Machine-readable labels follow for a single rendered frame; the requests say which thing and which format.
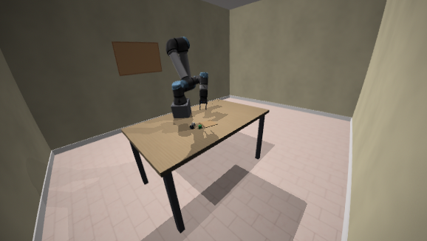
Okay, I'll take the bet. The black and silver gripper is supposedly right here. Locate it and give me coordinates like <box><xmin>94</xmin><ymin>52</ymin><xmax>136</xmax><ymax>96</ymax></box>
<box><xmin>199</xmin><ymin>85</ymin><xmax>208</xmax><ymax>110</ymax></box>

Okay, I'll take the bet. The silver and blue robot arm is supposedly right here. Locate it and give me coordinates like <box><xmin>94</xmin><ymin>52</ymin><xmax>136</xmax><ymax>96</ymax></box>
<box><xmin>165</xmin><ymin>37</ymin><xmax>208</xmax><ymax>106</ymax></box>

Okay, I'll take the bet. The tan square mat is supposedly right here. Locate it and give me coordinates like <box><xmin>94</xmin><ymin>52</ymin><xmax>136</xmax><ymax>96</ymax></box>
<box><xmin>199</xmin><ymin>120</ymin><xmax>217</xmax><ymax>128</ymax></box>

